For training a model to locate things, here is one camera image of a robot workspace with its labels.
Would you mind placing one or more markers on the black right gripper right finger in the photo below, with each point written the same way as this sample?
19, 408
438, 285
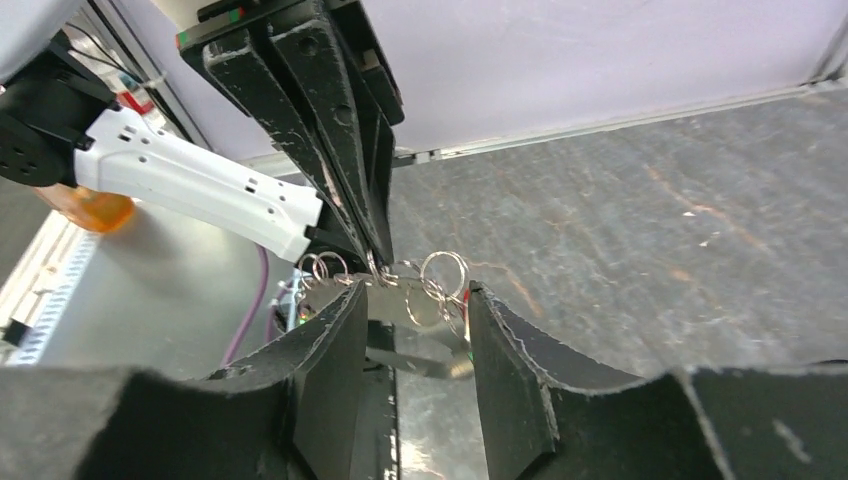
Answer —
550, 412

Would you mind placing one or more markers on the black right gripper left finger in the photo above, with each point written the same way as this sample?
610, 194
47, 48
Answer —
287, 411

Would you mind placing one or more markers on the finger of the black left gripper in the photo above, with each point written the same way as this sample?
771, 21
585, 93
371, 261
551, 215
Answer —
255, 79
332, 68

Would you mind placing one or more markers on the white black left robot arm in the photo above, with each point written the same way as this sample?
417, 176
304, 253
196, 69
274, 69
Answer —
61, 124

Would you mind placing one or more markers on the orange translucent object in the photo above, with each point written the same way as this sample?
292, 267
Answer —
91, 210

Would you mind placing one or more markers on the white toothed cable duct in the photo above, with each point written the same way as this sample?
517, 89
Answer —
39, 289

